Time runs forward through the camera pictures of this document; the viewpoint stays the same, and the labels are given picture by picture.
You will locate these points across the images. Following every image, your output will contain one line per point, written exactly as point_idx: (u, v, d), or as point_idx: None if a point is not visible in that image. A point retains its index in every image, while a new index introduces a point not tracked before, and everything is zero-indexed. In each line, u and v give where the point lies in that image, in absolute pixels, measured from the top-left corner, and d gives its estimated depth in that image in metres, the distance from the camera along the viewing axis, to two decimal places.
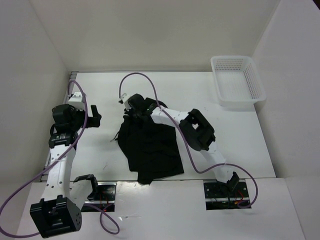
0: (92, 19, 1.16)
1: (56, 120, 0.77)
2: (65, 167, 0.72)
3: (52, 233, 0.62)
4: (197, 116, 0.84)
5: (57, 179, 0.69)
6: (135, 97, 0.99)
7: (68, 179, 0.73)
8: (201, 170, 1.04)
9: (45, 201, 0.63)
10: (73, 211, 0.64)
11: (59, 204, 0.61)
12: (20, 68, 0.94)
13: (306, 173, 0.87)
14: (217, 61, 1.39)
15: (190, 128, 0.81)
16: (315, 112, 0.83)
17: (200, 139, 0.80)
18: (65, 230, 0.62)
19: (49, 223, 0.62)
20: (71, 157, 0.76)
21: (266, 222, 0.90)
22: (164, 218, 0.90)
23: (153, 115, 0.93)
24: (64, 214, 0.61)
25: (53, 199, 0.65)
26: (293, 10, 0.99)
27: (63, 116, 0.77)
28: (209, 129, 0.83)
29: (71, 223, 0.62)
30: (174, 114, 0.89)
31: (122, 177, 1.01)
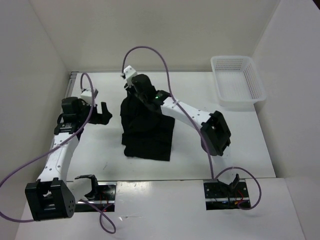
0: (92, 19, 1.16)
1: (64, 109, 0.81)
2: (65, 154, 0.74)
3: (45, 216, 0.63)
4: (220, 120, 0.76)
5: (55, 163, 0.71)
6: (142, 78, 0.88)
7: (66, 166, 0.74)
8: (199, 171, 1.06)
9: (41, 182, 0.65)
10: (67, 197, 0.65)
11: (54, 186, 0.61)
12: (21, 68, 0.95)
13: (306, 173, 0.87)
14: (217, 61, 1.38)
15: (212, 134, 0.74)
16: (315, 112, 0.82)
17: (218, 146, 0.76)
18: (57, 215, 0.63)
19: (43, 207, 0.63)
20: (72, 145, 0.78)
21: (265, 223, 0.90)
22: (164, 218, 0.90)
23: (165, 107, 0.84)
24: (57, 197, 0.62)
25: (48, 181, 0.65)
26: (293, 10, 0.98)
27: (71, 106, 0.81)
28: (227, 134, 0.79)
29: (63, 208, 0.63)
30: (192, 113, 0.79)
31: (123, 177, 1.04)
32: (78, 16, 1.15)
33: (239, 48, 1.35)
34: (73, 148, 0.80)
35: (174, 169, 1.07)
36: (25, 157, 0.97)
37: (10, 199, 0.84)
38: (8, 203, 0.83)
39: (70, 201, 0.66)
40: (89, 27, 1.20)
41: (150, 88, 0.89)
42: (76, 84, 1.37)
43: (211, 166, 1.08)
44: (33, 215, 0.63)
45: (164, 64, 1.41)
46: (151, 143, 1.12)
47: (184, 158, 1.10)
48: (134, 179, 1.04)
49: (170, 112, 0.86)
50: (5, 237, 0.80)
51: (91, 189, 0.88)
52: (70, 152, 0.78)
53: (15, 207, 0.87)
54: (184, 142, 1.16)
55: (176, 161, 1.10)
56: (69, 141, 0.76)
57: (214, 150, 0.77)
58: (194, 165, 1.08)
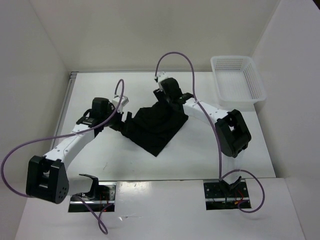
0: (92, 19, 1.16)
1: (93, 106, 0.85)
2: (76, 143, 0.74)
3: (36, 193, 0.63)
4: (238, 119, 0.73)
5: (64, 146, 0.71)
6: (170, 81, 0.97)
7: (72, 155, 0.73)
8: (199, 171, 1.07)
9: (46, 159, 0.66)
10: (61, 183, 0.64)
11: (53, 167, 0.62)
12: (21, 69, 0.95)
13: (307, 173, 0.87)
14: (217, 61, 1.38)
15: (227, 130, 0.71)
16: (315, 112, 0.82)
17: (234, 145, 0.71)
18: (47, 196, 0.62)
19: (37, 183, 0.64)
20: (85, 139, 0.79)
21: (265, 223, 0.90)
22: (164, 218, 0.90)
23: (186, 105, 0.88)
24: (53, 178, 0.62)
25: (51, 160, 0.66)
26: (293, 9, 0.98)
27: (100, 105, 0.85)
28: (246, 136, 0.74)
29: (54, 191, 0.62)
30: (211, 110, 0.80)
31: (123, 177, 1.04)
32: (78, 16, 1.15)
33: (239, 48, 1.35)
34: (86, 141, 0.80)
35: (174, 169, 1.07)
36: (26, 157, 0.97)
37: (10, 199, 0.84)
38: (8, 203, 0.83)
39: (62, 187, 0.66)
40: (89, 27, 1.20)
41: (177, 90, 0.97)
42: (76, 84, 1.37)
43: (211, 166, 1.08)
44: (27, 188, 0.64)
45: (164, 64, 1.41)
46: (149, 138, 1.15)
47: (184, 158, 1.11)
48: (134, 179, 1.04)
49: (190, 111, 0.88)
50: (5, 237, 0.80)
51: (89, 188, 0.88)
52: (82, 144, 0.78)
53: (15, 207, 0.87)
54: (183, 142, 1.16)
55: (176, 161, 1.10)
56: (86, 133, 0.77)
57: (230, 150, 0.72)
58: (194, 165, 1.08)
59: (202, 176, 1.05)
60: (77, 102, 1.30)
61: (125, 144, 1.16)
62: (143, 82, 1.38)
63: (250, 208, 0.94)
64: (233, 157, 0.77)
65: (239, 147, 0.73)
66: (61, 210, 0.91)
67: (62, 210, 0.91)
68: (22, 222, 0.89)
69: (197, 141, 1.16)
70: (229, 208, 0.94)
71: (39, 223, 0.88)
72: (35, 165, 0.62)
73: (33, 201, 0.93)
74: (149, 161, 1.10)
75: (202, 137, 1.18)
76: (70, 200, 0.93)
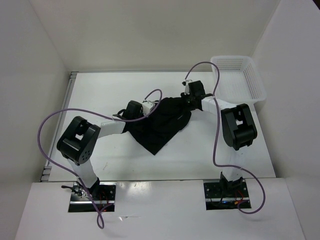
0: (92, 19, 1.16)
1: (128, 108, 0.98)
2: (111, 124, 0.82)
3: (64, 146, 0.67)
4: (245, 112, 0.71)
5: (102, 121, 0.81)
6: (195, 82, 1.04)
7: (103, 132, 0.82)
8: (199, 171, 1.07)
9: (87, 123, 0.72)
10: (87, 148, 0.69)
11: (92, 128, 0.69)
12: (20, 68, 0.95)
13: (306, 173, 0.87)
14: (217, 61, 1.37)
15: (231, 120, 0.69)
16: (315, 112, 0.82)
17: (236, 134, 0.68)
18: (73, 152, 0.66)
19: (70, 138, 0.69)
20: (117, 127, 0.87)
21: (265, 223, 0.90)
22: (164, 217, 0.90)
23: (204, 101, 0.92)
24: (86, 138, 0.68)
25: (89, 124, 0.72)
26: (293, 10, 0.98)
27: (134, 108, 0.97)
28: (252, 132, 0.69)
29: (81, 149, 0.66)
30: (222, 103, 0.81)
31: (123, 178, 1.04)
32: (78, 16, 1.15)
33: (239, 48, 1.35)
34: (115, 129, 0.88)
35: (174, 169, 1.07)
36: (26, 157, 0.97)
37: (10, 198, 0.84)
38: (9, 202, 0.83)
39: (87, 150, 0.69)
40: (89, 27, 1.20)
41: (201, 90, 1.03)
42: (76, 84, 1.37)
43: (211, 166, 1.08)
44: (59, 140, 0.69)
45: (164, 64, 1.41)
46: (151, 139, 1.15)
47: (184, 158, 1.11)
48: (134, 180, 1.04)
49: (207, 106, 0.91)
50: (5, 237, 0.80)
51: (89, 186, 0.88)
52: (112, 129, 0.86)
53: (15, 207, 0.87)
54: (180, 142, 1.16)
55: (176, 161, 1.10)
56: (119, 122, 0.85)
57: (231, 139, 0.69)
58: (194, 165, 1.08)
59: (202, 176, 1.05)
60: (78, 102, 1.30)
61: (125, 143, 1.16)
62: (143, 82, 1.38)
63: (250, 208, 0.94)
64: (235, 150, 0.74)
65: (242, 139, 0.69)
66: (61, 209, 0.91)
67: (62, 210, 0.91)
68: (22, 221, 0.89)
69: (197, 141, 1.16)
70: (229, 208, 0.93)
71: (39, 222, 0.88)
72: (76, 123, 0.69)
73: (34, 200, 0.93)
74: (149, 162, 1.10)
75: (202, 137, 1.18)
76: (70, 200, 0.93)
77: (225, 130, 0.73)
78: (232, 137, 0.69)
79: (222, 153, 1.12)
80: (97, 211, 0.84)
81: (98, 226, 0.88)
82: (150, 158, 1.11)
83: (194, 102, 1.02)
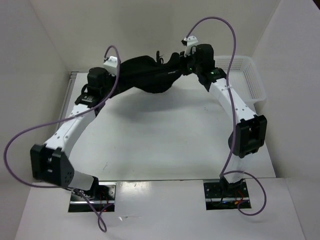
0: (92, 19, 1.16)
1: (90, 81, 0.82)
2: (76, 125, 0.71)
3: (42, 177, 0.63)
4: (261, 126, 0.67)
5: (64, 132, 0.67)
6: (204, 46, 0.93)
7: (74, 139, 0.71)
8: (199, 170, 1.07)
9: (47, 148, 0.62)
10: (64, 171, 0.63)
11: (54, 156, 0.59)
12: (20, 68, 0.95)
13: (306, 173, 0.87)
14: (217, 61, 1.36)
15: (246, 133, 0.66)
16: (315, 112, 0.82)
17: (243, 147, 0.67)
18: (53, 181, 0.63)
19: (43, 169, 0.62)
20: (86, 119, 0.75)
21: (265, 222, 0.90)
22: (164, 217, 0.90)
23: (215, 86, 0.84)
24: (55, 167, 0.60)
25: (52, 148, 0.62)
26: (293, 10, 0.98)
27: (96, 81, 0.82)
28: (259, 143, 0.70)
29: (60, 177, 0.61)
30: (238, 105, 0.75)
31: (123, 177, 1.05)
32: (78, 16, 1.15)
33: (240, 48, 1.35)
34: (85, 123, 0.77)
35: (174, 169, 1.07)
36: (25, 157, 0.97)
37: (10, 198, 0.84)
38: (9, 203, 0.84)
39: (68, 170, 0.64)
40: (89, 27, 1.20)
41: (210, 61, 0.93)
42: (76, 84, 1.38)
43: (211, 166, 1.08)
44: (34, 174, 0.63)
45: None
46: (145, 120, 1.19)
47: (184, 157, 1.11)
48: (134, 179, 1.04)
49: (217, 95, 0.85)
50: (5, 236, 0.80)
51: (89, 187, 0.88)
52: (82, 128, 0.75)
53: (16, 207, 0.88)
54: (181, 141, 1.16)
55: (175, 161, 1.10)
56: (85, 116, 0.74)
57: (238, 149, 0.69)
58: (194, 165, 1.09)
59: (203, 176, 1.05)
60: None
61: (125, 143, 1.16)
62: None
63: (250, 208, 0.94)
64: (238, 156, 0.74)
65: (248, 149, 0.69)
66: (61, 209, 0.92)
67: (62, 210, 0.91)
68: (23, 221, 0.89)
69: (197, 140, 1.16)
70: (229, 208, 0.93)
71: (39, 223, 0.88)
72: (37, 153, 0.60)
73: (34, 200, 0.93)
74: (149, 162, 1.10)
75: (201, 137, 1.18)
76: (70, 200, 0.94)
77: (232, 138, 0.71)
78: (238, 148, 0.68)
79: (222, 153, 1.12)
80: (94, 211, 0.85)
81: (101, 228, 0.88)
82: (150, 157, 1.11)
83: (200, 78, 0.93)
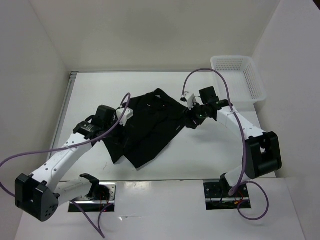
0: (92, 19, 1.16)
1: (97, 113, 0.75)
2: (69, 156, 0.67)
3: (23, 208, 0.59)
4: (272, 143, 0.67)
5: (54, 164, 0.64)
6: (207, 88, 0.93)
7: (65, 170, 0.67)
8: (200, 170, 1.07)
9: (33, 180, 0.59)
10: (46, 206, 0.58)
11: (38, 191, 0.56)
12: (20, 68, 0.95)
13: (306, 173, 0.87)
14: (218, 61, 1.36)
15: (257, 152, 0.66)
16: (315, 112, 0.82)
17: (259, 167, 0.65)
18: (33, 214, 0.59)
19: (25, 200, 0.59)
20: (82, 150, 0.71)
21: (265, 222, 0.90)
22: (164, 217, 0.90)
23: (220, 112, 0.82)
24: (37, 202, 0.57)
25: (38, 182, 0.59)
26: (293, 10, 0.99)
27: (105, 114, 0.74)
28: (276, 163, 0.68)
29: (38, 213, 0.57)
30: (245, 125, 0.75)
31: (124, 177, 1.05)
32: (78, 15, 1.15)
33: (240, 48, 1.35)
34: (81, 153, 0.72)
35: (174, 169, 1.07)
36: (25, 157, 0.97)
37: (10, 199, 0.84)
38: (9, 202, 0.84)
39: (52, 205, 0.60)
40: (89, 27, 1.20)
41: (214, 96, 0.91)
42: (76, 84, 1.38)
43: (212, 166, 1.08)
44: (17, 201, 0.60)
45: (165, 64, 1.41)
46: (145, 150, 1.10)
47: (184, 158, 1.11)
48: (133, 179, 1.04)
49: (224, 121, 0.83)
50: (5, 237, 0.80)
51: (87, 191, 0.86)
52: (76, 157, 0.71)
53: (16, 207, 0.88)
54: (181, 142, 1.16)
55: (175, 161, 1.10)
56: (80, 147, 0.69)
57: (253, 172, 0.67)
58: (194, 165, 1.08)
59: (203, 176, 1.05)
60: (77, 102, 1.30)
61: None
62: (143, 82, 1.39)
63: (250, 208, 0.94)
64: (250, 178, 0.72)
65: (263, 173, 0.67)
66: (61, 209, 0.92)
67: (62, 209, 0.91)
68: (23, 220, 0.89)
69: (197, 141, 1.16)
70: (229, 208, 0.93)
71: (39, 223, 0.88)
72: (21, 184, 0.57)
73: None
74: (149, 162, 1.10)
75: (201, 138, 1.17)
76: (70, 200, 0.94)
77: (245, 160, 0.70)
78: (254, 170, 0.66)
79: (222, 153, 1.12)
80: (82, 211, 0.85)
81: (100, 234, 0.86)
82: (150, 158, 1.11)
83: (207, 110, 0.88)
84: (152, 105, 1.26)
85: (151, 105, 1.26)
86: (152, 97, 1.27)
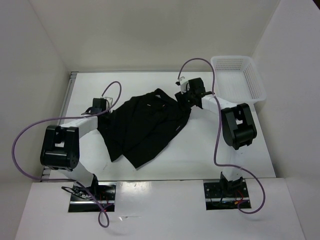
0: (92, 19, 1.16)
1: (93, 104, 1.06)
2: (86, 121, 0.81)
3: (50, 158, 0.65)
4: (245, 112, 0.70)
5: (76, 122, 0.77)
6: (196, 78, 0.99)
7: (82, 132, 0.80)
8: (200, 171, 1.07)
9: (61, 128, 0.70)
10: (75, 149, 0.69)
11: (70, 131, 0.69)
12: (20, 69, 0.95)
13: (307, 173, 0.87)
14: (218, 61, 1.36)
15: (232, 118, 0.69)
16: (315, 112, 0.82)
17: (235, 134, 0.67)
18: (61, 159, 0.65)
19: (52, 149, 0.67)
20: (91, 123, 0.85)
21: (265, 222, 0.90)
22: (165, 218, 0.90)
23: (204, 98, 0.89)
24: (69, 141, 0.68)
25: (65, 129, 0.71)
26: (293, 10, 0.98)
27: (99, 102, 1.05)
28: (251, 131, 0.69)
29: (69, 152, 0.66)
30: (222, 102, 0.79)
31: (124, 177, 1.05)
32: (78, 15, 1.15)
33: (240, 48, 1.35)
34: (90, 126, 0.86)
35: (174, 169, 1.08)
36: (25, 157, 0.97)
37: (10, 198, 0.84)
38: (9, 202, 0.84)
39: (76, 154, 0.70)
40: (89, 28, 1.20)
41: (201, 87, 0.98)
42: (76, 84, 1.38)
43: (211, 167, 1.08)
44: (41, 157, 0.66)
45: (164, 64, 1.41)
46: (147, 149, 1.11)
47: (184, 160, 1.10)
48: (133, 179, 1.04)
49: (208, 105, 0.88)
50: (5, 237, 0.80)
51: (89, 184, 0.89)
52: (87, 128, 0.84)
53: (16, 207, 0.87)
54: (181, 144, 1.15)
55: (175, 161, 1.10)
56: (92, 118, 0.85)
57: (231, 139, 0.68)
58: (194, 165, 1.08)
59: (203, 176, 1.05)
60: (78, 102, 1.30)
61: None
62: (143, 82, 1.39)
63: (250, 208, 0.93)
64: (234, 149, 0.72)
65: (242, 140, 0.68)
66: (61, 209, 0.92)
67: (62, 210, 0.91)
68: (22, 220, 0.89)
69: (196, 142, 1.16)
70: (229, 208, 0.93)
71: (40, 223, 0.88)
72: (52, 131, 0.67)
73: (34, 201, 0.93)
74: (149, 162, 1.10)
75: (200, 139, 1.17)
76: (70, 200, 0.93)
77: (224, 130, 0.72)
78: (231, 136, 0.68)
79: (222, 153, 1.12)
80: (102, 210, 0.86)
81: (101, 224, 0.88)
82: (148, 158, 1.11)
83: (194, 100, 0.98)
84: (152, 104, 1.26)
85: (151, 105, 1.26)
86: (152, 97, 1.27)
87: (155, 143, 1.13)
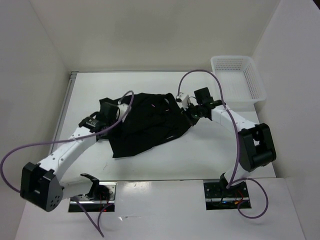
0: (93, 19, 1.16)
1: (101, 109, 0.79)
2: (75, 149, 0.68)
3: (29, 197, 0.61)
4: (264, 133, 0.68)
5: (61, 154, 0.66)
6: (202, 89, 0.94)
7: (70, 162, 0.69)
8: (199, 171, 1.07)
9: (40, 168, 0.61)
10: (54, 193, 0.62)
11: (46, 180, 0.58)
12: (21, 70, 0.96)
13: (306, 173, 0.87)
14: (217, 61, 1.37)
15: (252, 141, 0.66)
16: (315, 112, 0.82)
17: (253, 158, 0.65)
18: (39, 203, 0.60)
19: (32, 189, 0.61)
20: (87, 143, 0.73)
21: (265, 222, 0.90)
22: (163, 219, 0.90)
23: (214, 112, 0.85)
24: (45, 190, 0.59)
25: (44, 170, 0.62)
26: (293, 10, 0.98)
27: (108, 107, 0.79)
28: (270, 154, 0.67)
29: (46, 200, 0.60)
30: (238, 119, 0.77)
31: (124, 178, 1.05)
32: (78, 16, 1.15)
33: (239, 48, 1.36)
34: (86, 147, 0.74)
35: (174, 169, 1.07)
36: (25, 157, 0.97)
37: (10, 198, 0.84)
38: (9, 203, 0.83)
39: (56, 196, 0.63)
40: (89, 28, 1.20)
41: (208, 97, 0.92)
42: (76, 84, 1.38)
43: (211, 168, 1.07)
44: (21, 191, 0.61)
45: (164, 63, 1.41)
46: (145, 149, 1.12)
47: (183, 161, 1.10)
48: (133, 179, 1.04)
49: (219, 118, 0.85)
50: (4, 237, 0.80)
51: (88, 190, 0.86)
52: (81, 149, 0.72)
53: (16, 206, 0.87)
54: (181, 146, 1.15)
55: (174, 162, 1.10)
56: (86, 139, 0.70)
57: (248, 163, 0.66)
58: (194, 165, 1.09)
59: (202, 176, 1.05)
60: (77, 102, 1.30)
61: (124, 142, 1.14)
62: (143, 82, 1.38)
63: (250, 208, 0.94)
64: (248, 171, 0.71)
65: (260, 164, 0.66)
66: (61, 209, 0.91)
67: (62, 210, 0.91)
68: (22, 221, 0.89)
69: (198, 145, 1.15)
70: (229, 208, 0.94)
71: (39, 223, 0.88)
72: (28, 173, 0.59)
73: (33, 200, 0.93)
74: (149, 162, 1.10)
75: (201, 140, 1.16)
76: (70, 200, 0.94)
77: (241, 153, 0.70)
78: (249, 161, 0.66)
79: (222, 154, 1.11)
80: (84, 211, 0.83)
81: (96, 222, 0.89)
82: (148, 158, 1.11)
83: (201, 110, 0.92)
84: (156, 105, 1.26)
85: (156, 105, 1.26)
86: (159, 99, 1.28)
87: (153, 142, 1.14)
